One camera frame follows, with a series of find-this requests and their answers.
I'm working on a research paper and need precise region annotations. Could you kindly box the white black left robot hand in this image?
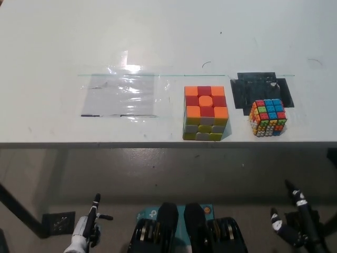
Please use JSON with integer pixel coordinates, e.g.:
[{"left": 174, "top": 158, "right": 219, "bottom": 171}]
[{"left": 64, "top": 193, "right": 114, "bottom": 253}]

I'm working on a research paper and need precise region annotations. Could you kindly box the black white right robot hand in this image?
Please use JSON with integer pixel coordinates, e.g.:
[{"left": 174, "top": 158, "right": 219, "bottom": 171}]
[{"left": 270, "top": 180, "right": 331, "bottom": 253}]

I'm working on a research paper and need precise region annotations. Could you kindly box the small studded multicolour puzzle cube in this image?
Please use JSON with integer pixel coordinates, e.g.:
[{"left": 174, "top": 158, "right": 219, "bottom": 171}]
[{"left": 249, "top": 99, "right": 288, "bottom": 138}]

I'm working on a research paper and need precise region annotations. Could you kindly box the big orange red puzzle cube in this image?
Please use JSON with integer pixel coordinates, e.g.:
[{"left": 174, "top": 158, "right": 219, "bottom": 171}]
[{"left": 182, "top": 85, "right": 229, "bottom": 142}]

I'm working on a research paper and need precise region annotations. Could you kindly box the black table leg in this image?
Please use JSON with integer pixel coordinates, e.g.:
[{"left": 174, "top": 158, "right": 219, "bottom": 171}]
[{"left": 0, "top": 181, "right": 49, "bottom": 239}]

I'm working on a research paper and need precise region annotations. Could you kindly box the black tape patch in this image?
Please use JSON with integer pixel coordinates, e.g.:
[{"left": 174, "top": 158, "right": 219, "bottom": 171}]
[{"left": 230, "top": 72, "right": 295, "bottom": 116}]

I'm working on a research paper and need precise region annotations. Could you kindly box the clear plastic sheet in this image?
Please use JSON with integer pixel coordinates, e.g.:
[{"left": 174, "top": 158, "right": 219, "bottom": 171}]
[{"left": 80, "top": 50, "right": 171, "bottom": 120}]

